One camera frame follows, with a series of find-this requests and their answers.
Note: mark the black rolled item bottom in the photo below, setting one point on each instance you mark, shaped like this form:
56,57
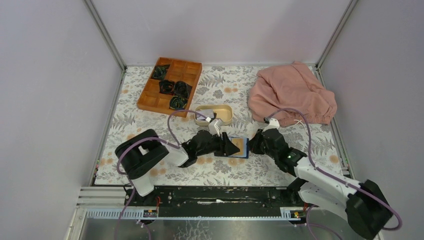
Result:
178,103

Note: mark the black rolled item top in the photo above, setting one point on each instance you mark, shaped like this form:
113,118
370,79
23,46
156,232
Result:
160,72

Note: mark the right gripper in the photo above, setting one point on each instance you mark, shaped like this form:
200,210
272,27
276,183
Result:
260,143

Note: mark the black rolled item middle right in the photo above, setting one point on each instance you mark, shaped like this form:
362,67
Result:
182,89

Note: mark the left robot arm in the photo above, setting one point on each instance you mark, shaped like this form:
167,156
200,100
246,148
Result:
138,155

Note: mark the gold credit card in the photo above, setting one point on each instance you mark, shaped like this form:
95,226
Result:
242,144

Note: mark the floral table mat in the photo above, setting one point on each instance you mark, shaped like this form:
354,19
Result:
229,85

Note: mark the pink cloth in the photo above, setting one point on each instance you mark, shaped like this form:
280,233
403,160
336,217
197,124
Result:
291,92

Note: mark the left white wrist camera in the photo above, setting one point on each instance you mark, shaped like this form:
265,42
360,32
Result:
214,126

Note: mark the cream oval tray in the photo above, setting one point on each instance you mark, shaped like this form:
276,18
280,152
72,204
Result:
217,111

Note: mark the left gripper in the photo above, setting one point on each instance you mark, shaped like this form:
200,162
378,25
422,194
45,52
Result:
220,144

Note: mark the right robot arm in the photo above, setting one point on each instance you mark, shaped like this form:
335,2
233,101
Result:
361,204

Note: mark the black rolled item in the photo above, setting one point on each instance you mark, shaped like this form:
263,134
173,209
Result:
182,89
178,103
166,87
160,72

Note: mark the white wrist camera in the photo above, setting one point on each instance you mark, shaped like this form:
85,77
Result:
272,124
214,126

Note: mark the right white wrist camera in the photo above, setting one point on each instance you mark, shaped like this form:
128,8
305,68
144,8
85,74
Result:
272,124

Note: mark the grey card in tray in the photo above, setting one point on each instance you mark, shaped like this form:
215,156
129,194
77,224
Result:
203,114

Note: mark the wooden compartment tray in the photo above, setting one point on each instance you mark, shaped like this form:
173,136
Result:
152,100

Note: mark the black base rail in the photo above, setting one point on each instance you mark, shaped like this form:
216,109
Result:
218,201

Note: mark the blue leather card holder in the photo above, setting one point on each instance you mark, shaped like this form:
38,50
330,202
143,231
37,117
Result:
234,147

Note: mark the black rolled item middle left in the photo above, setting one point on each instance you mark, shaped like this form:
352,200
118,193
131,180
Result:
166,87

